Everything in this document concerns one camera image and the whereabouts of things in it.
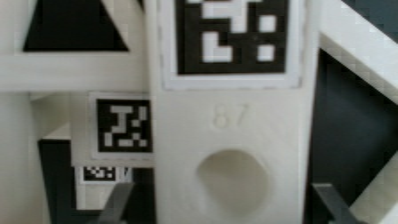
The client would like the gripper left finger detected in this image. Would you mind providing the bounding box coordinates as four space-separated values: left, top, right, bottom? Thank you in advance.
96 183 156 224

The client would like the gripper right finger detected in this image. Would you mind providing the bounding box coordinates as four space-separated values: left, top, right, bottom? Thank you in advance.
304 182 368 224

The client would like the white chair back frame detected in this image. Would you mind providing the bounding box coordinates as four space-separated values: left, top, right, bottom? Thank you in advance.
0 0 322 224

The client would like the white chair seat part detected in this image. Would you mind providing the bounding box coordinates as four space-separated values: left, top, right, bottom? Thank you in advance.
28 0 398 224

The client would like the white chair leg tagged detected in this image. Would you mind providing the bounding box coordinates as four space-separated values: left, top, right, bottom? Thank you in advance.
75 166 133 210

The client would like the white chair leg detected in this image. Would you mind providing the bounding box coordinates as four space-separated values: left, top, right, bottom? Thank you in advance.
69 92 154 168

